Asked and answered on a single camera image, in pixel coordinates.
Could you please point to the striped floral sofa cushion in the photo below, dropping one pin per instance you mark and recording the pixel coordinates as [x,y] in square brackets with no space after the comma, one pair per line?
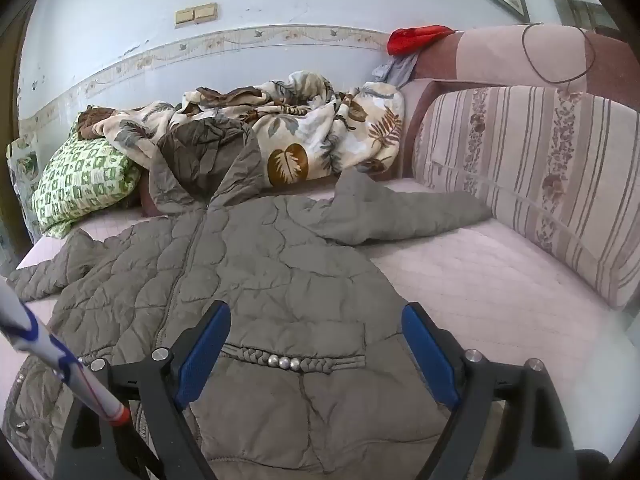
[525,170]

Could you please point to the grey cloth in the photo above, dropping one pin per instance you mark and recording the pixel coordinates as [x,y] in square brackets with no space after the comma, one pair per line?
[400,70]

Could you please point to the beige wall switch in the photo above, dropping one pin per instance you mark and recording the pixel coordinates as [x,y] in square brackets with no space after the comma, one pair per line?
[205,12]
[184,16]

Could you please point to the floral printed cushion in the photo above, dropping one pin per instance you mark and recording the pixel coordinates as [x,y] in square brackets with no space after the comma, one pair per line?
[21,165]

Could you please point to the window grille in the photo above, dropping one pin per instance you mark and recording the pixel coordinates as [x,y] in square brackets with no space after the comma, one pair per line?
[592,12]

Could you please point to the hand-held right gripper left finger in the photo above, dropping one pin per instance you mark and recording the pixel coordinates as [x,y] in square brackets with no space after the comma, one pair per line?
[202,355]

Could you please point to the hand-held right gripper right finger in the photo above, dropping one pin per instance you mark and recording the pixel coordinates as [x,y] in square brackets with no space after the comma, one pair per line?
[430,355]

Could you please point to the green patterned pillow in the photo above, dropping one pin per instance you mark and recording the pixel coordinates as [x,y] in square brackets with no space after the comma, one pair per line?
[85,180]

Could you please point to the leaf print fleece blanket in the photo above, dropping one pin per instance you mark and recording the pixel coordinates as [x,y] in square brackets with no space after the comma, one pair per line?
[310,130]

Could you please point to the olive quilted hooded jacket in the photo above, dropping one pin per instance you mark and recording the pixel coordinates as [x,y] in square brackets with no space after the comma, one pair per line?
[260,270]

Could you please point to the red cloth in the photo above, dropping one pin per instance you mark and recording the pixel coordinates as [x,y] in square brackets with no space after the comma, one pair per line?
[407,39]

